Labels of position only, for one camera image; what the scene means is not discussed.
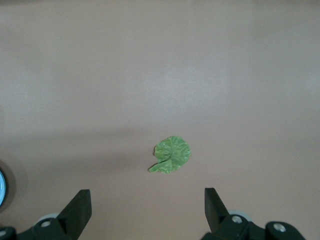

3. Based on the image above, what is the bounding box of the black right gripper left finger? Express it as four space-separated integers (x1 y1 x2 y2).
0 189 93 240

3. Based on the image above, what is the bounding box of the brown table cover sheet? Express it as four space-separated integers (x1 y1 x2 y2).
0 0 320 240

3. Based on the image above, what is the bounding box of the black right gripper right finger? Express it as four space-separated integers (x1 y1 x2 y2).
203 187 307 240

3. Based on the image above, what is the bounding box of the blue round plate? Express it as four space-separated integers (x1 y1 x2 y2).
0 169 6 206

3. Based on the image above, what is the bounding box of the green lettuce leaf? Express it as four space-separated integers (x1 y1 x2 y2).
148 135 192 175

